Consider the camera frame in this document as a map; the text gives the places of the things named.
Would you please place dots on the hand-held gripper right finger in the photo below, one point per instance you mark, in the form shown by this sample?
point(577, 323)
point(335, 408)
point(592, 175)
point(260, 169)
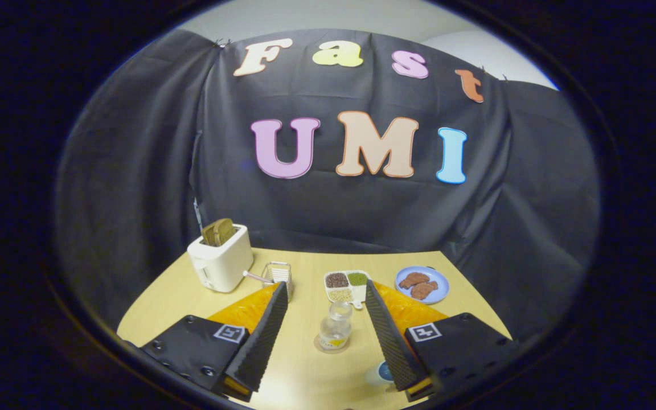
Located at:
point(388, 341)

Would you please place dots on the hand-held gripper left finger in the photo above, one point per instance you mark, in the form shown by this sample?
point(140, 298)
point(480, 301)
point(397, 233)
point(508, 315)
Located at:
point(262, 341)

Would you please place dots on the blue and white cup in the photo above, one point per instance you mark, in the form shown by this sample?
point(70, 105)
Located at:
point(384, 373)

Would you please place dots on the clear plastic bottle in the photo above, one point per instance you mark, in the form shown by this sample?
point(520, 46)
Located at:
point(336, 327)

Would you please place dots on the round wooden coaster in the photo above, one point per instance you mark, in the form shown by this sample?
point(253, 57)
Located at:
point(321, 346)

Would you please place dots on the brown meat piece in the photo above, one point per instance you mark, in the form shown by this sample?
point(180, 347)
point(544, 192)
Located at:
point(423, 290)
point(413, 279)

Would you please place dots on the red striped straw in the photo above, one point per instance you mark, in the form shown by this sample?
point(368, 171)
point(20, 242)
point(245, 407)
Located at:
point(255, 277)

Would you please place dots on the white divided grain dish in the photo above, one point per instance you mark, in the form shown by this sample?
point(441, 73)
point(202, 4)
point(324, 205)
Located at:
point(346, 283)

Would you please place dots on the wooden table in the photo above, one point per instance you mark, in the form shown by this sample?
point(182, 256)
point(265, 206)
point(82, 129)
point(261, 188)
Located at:
point(311, 285)

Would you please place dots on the light blue plate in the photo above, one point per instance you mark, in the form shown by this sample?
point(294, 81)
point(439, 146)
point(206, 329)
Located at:
point(442, 282)

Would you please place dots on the white toaster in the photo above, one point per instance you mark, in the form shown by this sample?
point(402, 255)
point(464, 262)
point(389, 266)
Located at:
point(220, 267)

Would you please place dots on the black backdrop cloth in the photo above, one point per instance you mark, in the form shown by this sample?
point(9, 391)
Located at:
point(134, 171)

